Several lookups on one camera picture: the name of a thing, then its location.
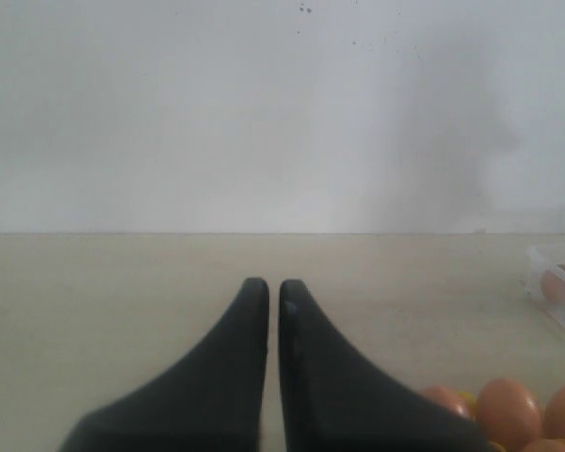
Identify clear plastic container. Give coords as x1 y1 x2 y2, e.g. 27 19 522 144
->
525 243 565 329

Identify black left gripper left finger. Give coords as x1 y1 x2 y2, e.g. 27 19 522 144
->
60 278 269 452

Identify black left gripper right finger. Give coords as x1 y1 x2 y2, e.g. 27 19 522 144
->
278 280 491 451

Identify yellow plastic egg tray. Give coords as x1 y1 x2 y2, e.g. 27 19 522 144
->
459 391 565 452

